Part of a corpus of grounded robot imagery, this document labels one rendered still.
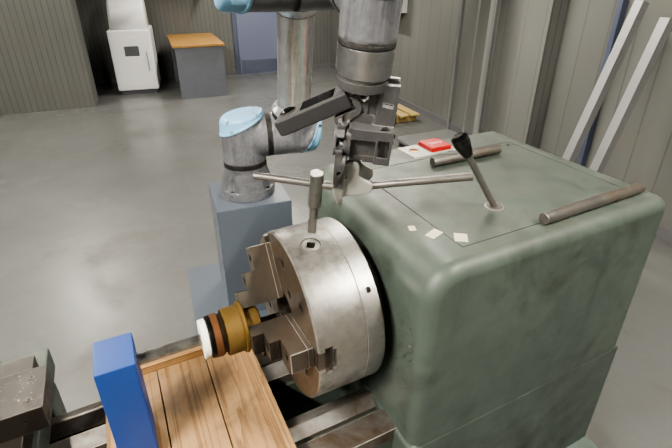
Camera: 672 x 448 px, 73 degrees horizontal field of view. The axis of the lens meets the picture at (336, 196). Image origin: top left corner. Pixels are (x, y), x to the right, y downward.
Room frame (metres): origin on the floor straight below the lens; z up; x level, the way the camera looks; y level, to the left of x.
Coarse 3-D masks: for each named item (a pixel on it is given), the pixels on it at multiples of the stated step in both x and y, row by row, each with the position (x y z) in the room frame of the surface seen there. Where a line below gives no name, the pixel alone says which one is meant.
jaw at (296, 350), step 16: (272, 320) 0.62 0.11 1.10; (288, 320) 0.62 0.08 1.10; (256, 336) 0.58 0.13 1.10; (272, 336) 0.58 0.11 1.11; (288, 336) 0.58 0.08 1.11; (304, 336) 0.58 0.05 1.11; (256, 352) 0.58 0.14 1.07; (272, 352) 0.56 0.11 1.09; (288, 352) 0.54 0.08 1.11; (304, 352) 0.54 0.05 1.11; (288, 368) 0.54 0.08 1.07; (304, 368) 0.54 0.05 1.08; (320, 368) 0.54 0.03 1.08
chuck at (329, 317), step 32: (288, 256) 0.63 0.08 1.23; (320, 256) 0.64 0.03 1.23; (288, 288) 0.64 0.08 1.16; (320, 288) 0.59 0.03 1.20; (352, 288) 0.60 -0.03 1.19; (320, 320) 0.55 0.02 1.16; (352, 320) 0.57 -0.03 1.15; (320, 352) 0.53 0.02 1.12; (352, 352) 0.55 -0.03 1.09; (320, 384) 0.53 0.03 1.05
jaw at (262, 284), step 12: (252, 252) 0.70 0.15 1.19; (264, 252) 0.71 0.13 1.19; (252, 264) 0.70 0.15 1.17; (264, 264) 0.70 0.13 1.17; (252, 276) 0.68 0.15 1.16; (264, 276) 0.68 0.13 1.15; (276, 276) 0.69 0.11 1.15; (252, 288) 0.66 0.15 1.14; (264, 288) 0.67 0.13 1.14; (276, 288) 0.68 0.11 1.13; (240, 300) 0.64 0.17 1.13; (252, 300) 0.65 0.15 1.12; (264, 300) 0.66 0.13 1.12
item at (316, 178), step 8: (312, 176) 0.63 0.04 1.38; (320, 176) 0.63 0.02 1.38; (312, 184) 0.63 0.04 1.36; (320, 184) 0.63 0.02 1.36; (312, 192) 0.64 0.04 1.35; (320, 192) 0.64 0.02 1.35; (312, 200) 0.64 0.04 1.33; (320, 200) 0.64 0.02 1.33; (312, 208) 0.64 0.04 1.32; (312, 216) 0.64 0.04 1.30; (312, 224) 0.65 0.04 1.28; (312, 232) 0.65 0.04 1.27
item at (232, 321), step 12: (228, 312) 0.62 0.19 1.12; (240, 312) 0.62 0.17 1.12; (252, 312) 0.63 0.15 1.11; (216, 324) 0.60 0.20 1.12; (228, 324) 0.60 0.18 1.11; (240, 324) 0.60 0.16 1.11; (252, 324) 0.62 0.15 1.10; (216, 336) 0.58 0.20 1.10; (228, 336) 0.58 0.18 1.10; (240, 336) 0.59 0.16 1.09; (216, 348) 0.57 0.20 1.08; (228, 348) 0.59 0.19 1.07; (240, 348) 0.59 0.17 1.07
